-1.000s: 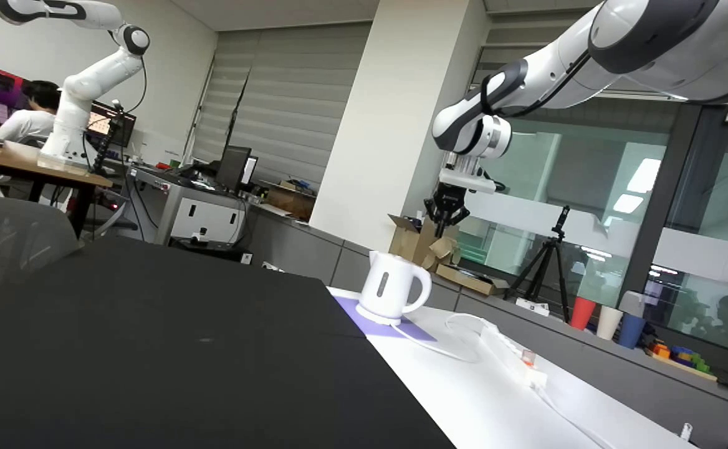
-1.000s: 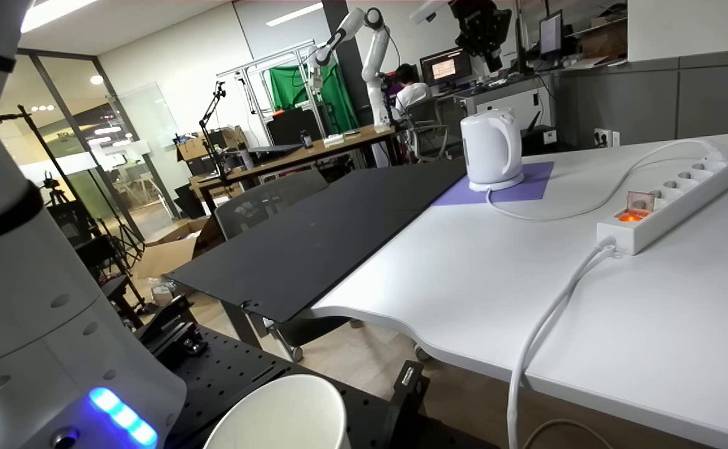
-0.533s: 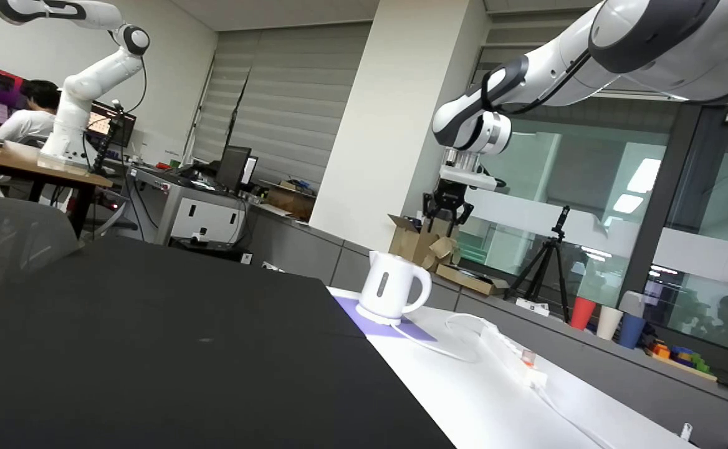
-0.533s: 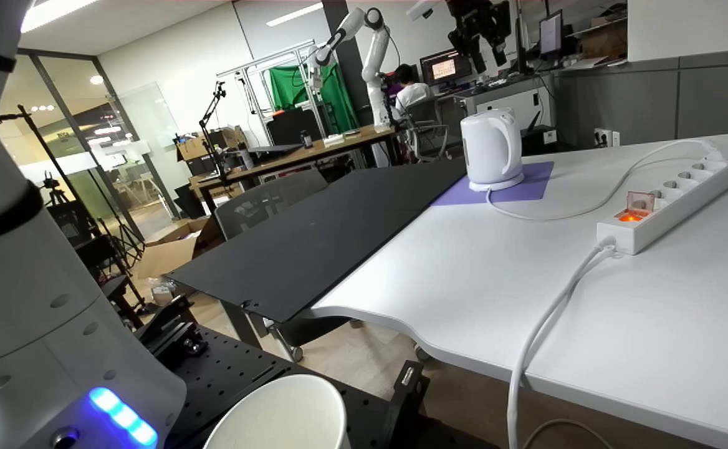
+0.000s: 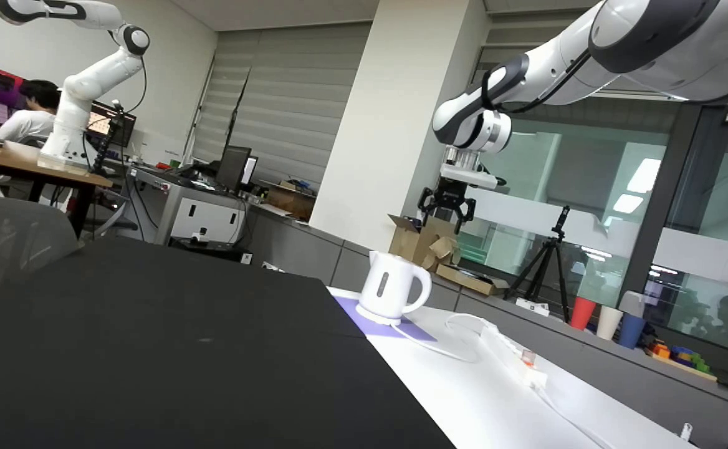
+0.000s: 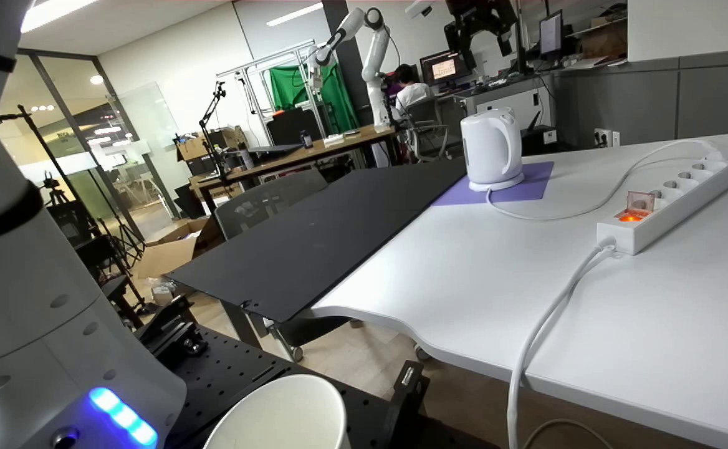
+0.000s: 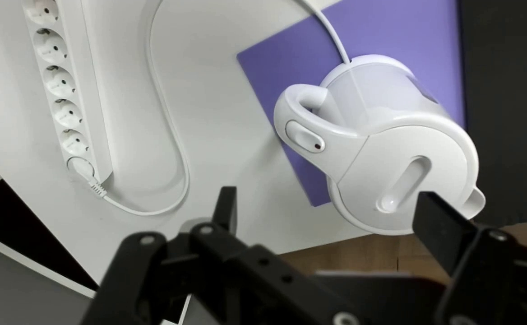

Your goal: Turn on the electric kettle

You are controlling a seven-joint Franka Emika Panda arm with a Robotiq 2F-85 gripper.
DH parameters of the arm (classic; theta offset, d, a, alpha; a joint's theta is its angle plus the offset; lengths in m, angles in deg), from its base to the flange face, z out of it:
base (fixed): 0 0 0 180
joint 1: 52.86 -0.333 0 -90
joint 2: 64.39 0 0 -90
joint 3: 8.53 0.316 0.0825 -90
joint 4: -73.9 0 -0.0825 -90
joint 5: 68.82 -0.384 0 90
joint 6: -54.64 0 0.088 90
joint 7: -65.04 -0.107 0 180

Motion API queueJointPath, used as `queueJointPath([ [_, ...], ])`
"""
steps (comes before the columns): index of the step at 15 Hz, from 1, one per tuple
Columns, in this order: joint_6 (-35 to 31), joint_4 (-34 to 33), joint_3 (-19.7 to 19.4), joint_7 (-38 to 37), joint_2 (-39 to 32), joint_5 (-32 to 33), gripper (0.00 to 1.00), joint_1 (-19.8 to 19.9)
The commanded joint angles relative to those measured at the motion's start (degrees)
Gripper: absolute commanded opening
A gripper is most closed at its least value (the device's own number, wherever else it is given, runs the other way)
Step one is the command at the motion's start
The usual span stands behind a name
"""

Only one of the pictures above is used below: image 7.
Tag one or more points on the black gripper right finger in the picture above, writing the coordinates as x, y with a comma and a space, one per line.
504, 277

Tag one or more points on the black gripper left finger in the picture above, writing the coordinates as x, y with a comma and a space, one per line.
228, 282

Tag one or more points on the white electric kettle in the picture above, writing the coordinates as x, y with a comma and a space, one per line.
396, 150

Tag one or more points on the black table board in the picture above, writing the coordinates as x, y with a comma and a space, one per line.
509, 109

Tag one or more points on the purple paper mat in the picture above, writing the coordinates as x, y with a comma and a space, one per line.
287, 60

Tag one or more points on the white power strip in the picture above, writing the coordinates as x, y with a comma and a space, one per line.
58, 84

